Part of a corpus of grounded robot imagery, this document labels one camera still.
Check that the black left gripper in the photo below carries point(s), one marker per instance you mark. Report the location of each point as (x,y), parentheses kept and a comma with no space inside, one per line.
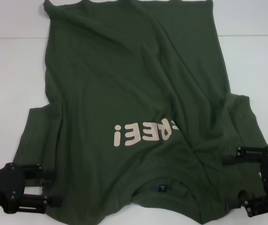
(7,185)

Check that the dark green t-shirt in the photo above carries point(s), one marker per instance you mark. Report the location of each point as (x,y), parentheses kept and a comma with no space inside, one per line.
(124,70)

